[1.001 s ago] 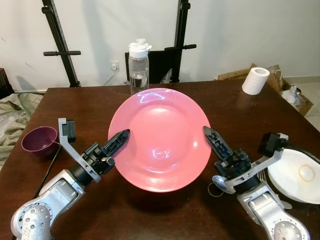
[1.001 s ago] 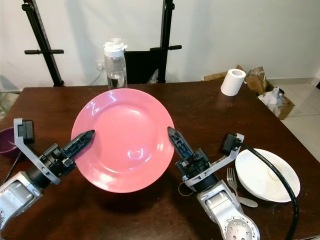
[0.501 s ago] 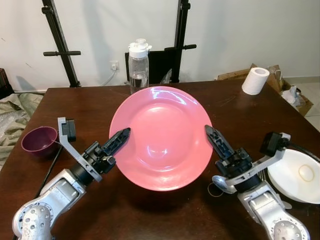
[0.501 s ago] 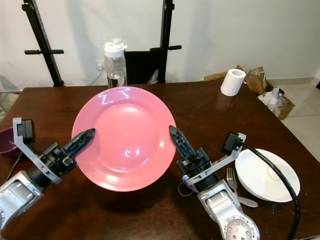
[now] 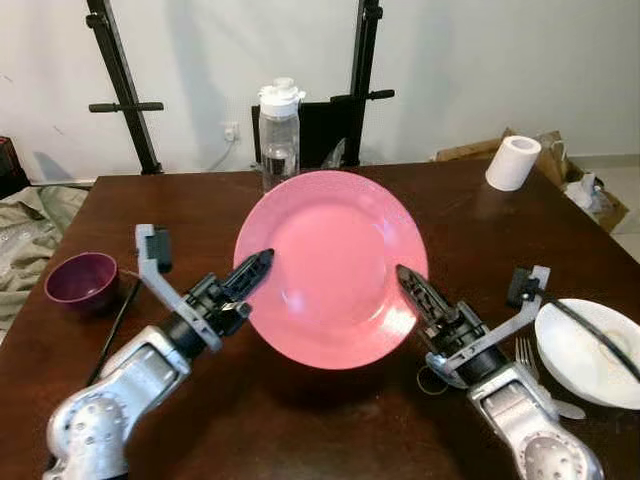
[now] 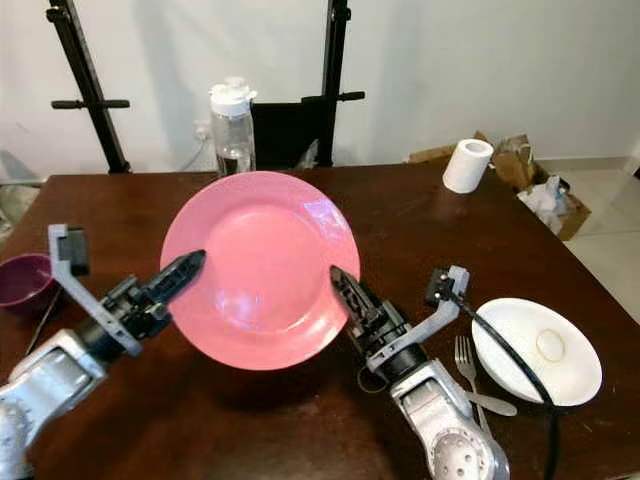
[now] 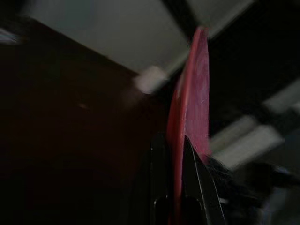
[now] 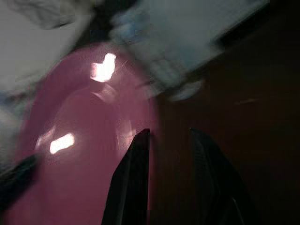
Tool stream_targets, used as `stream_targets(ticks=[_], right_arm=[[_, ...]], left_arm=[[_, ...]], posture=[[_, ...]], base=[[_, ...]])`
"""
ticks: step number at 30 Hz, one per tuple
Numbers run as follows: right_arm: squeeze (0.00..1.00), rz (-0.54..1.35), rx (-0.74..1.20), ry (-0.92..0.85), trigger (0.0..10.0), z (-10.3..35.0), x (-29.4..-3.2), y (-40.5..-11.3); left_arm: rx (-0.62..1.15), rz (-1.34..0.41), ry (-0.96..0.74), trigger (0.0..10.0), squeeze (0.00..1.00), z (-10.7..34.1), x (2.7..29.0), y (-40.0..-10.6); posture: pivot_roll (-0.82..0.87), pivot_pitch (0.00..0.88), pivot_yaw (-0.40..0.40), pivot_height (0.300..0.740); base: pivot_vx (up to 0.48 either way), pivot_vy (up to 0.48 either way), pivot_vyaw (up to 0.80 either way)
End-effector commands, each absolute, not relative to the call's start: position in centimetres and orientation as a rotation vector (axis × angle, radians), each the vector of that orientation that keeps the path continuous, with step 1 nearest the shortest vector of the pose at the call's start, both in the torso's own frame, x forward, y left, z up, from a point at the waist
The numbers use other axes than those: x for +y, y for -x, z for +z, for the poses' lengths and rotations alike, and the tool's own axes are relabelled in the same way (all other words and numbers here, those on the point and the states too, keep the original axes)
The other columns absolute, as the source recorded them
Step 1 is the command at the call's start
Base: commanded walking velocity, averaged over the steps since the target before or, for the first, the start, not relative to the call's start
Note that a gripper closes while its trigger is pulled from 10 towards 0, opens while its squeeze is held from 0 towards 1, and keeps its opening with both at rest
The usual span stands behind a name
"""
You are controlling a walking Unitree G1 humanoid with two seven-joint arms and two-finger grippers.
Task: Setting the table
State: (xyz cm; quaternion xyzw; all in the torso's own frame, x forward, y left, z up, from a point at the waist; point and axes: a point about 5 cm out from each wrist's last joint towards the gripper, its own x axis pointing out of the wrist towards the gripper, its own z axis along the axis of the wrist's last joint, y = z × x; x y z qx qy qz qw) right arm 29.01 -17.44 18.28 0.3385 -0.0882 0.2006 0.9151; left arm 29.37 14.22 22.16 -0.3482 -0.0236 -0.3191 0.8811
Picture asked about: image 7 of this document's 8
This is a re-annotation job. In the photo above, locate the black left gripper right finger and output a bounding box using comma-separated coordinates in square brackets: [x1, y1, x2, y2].
[182, 135, 227, 225]

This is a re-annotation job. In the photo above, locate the red plate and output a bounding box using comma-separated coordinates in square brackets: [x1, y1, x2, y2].
[166, 26, 213, 225]

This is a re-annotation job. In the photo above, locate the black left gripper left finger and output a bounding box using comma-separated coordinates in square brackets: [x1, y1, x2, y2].
[150, 132, 179, 225]

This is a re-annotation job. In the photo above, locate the dark brown wooden table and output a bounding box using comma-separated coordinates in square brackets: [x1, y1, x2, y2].
[0, 15, 173, 225]

